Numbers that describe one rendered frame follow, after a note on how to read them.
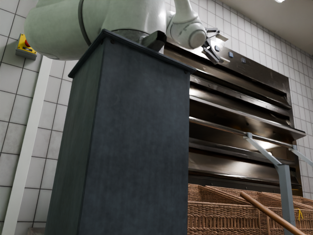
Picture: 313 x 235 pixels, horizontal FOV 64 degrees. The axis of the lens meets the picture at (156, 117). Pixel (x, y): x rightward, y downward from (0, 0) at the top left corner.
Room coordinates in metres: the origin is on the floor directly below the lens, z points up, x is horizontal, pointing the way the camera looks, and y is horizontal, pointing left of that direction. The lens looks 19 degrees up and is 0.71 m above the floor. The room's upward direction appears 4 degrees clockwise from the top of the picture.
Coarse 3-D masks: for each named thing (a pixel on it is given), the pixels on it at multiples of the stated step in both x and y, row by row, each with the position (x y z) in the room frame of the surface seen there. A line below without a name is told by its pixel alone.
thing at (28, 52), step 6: (24, 36) 1.12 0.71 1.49; (18, 42) 1.11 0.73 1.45; (24, 42) 1.12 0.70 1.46; (18, 48) 1.11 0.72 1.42; (24, 48) 1.12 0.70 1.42; (30, 48) 1.14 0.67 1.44; (18, 54) 1.16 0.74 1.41; (24, 54) 1.15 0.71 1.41; (30, 54) 1.15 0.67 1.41; (36, 54) 1.16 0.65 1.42
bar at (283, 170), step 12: (192, 120) 1.30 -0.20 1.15; (240, 132) 1.49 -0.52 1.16; (252, 144) 1.50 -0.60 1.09; (276, 144) 1.68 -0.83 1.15; (288, 144) 1.73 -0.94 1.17; (300, 156) 1.73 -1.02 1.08; (276, 168) 1.38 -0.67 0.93; (288, 168) 1.34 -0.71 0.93; (288, 180) 1.33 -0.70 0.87; (288, 192) 1.33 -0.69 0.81; (288, 204) 1.32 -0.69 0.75; (288, 216) 1.33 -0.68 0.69
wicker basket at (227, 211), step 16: (192, 192) 1.73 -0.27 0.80; (192, 208) 1.14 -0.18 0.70; (208, 208) 1.19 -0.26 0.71; (224, 208) 1.24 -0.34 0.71; (240, 208) 1.30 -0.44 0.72; (256, 208) 1.36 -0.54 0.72; (192, 224) 1.66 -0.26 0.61; (208, 224) 1.68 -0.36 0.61; (224, 224) 1.24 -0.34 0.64; (240, 224) 1.30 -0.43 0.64; (256, 224) 1.37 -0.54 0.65
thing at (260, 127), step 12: (192, 108) 1.70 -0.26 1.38; (204, 108) 1.71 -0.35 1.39; (216, 108) 1.71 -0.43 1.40; (228, 108) 1.76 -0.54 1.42; (204, 120) 1.89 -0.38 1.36; (216, 120) 1.90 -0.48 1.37; (228, 120) 1.91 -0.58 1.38; (240, 120) 1.92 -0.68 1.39; (252, 120) 1.92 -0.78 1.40; (264, 120) 1.97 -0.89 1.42; (252, 132) 2.15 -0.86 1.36; (264, 132) 2.16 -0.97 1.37; (276, 132) 2.18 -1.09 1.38; (288, 132) 2.19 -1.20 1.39; (300, 132) 2.23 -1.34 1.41
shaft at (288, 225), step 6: (246, 198) 1.39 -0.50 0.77; (252, 198) 1.37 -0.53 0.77; (252, 204) 1.36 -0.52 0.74; (258, 204) 1.33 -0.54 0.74; (264, 210) 1.29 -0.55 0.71; (270, 210) 1.27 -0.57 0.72; (270, 216) 1.26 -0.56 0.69; (276, 216) 1.23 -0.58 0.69; (282, 222) 1.20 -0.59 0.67; (288, 222) 1.19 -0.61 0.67; (288, 228) 1.18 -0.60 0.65; (294, 228) 1.16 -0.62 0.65; (294, 234) 1.16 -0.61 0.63; (300, 234) 1.13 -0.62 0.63
